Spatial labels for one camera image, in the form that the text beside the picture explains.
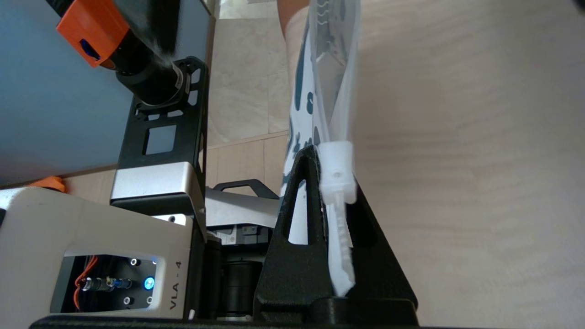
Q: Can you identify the white horse print pouch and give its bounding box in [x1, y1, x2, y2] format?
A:
[280, 0, 362, 297]

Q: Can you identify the orange plastic cap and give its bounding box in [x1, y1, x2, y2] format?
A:
[56, 0, 131, 69]

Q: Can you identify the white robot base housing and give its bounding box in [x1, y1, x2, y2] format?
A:
[0, 186, 198, 329]

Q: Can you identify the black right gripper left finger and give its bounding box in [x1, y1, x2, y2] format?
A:
[254, 145, 333, 326]

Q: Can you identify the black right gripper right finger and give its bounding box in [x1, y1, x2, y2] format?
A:
[318, 182, 420, 326]

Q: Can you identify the small orange plastic part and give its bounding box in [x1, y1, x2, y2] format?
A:
[28, 175, 67, 193]

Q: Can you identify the grey case with black handle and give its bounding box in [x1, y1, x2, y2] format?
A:
[204, 179, 282, 247]

